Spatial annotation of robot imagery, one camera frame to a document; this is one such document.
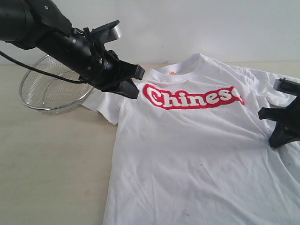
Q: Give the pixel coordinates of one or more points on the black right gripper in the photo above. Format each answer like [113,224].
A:
[288,129]

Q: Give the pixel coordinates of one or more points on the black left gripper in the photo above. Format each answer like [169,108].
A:
[104,71]

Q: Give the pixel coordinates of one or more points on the white t-shirt red print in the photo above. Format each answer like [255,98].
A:
[191,149]

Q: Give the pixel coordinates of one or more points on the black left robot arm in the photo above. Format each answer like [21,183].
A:
[29,24]

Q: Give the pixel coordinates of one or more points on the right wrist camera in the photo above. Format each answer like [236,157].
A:
[286,86]

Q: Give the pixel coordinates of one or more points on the metal wire mesh basket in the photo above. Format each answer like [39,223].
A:
[49,95]

